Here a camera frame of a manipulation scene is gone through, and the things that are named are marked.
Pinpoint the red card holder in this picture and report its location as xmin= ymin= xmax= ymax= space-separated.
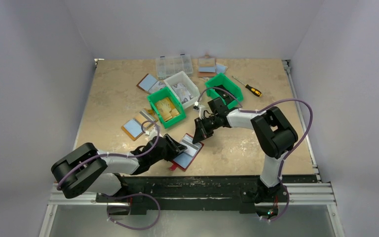
xmin=169 ymin=133 xmax=204 ymax=171

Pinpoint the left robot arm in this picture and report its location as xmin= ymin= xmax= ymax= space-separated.
xmin=50 ymin=134 xmax=187 ymax=202

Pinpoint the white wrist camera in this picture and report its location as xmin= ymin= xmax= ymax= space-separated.
xmin=193 ymin=101 xmax=207 ymax=119
xmin=145 ymin=126 xmax=158 ymax=140

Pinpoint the green bin with gold cards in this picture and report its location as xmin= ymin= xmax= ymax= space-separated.
xmin=147 ymin=87 xmax=186 ymax=128

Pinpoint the tan open card holder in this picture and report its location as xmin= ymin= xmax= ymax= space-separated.
xmin=121 ymin=108 xmax=158 ymax=141

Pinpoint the yellow black screwdriver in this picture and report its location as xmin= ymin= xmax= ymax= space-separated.
xmin=232 ymin=76 xmax=262 ymax=97

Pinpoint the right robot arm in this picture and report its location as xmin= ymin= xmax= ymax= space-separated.
xmin=192 ymin=98 xmax=298 ymax=201

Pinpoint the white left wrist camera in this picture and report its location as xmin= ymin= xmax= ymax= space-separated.
xmin=145 ymin=126 xmax=158 ymax=140

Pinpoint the silver VIP card stack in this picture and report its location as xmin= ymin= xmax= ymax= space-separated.
xmin=172 ymin=82 xmax=194 ymax=104

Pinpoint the clear compartment organizer box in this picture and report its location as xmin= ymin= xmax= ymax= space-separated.
xmin=155 ymin=54 xmax=193 ymax=79

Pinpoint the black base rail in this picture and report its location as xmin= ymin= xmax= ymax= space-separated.
xmin=95 ymin=175 xmax=291 ymax=215

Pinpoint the brown open card holder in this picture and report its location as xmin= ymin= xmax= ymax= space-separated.
xmin=136 ymin=74 xmax=166 ymax=94

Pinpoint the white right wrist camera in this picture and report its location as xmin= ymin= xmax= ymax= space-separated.
xmin=193 ymin=101 xmax=207 ymax=119

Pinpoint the aluminium frame rail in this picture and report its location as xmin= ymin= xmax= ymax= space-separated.
xmin=47 ymin=182 xmax=130 ymax=206

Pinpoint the white plastic bin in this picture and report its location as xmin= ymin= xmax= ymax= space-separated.
xmin=164 ymin=71 xmax=200 ymax=109

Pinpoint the green bin with black cards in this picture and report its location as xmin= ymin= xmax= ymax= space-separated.
xmin=205 ymin=73 xmax=244 ymax=109

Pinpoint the black VIP card stack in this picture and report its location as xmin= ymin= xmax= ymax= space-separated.
xmin=215 ymin=85 xmax=234 ymax=104

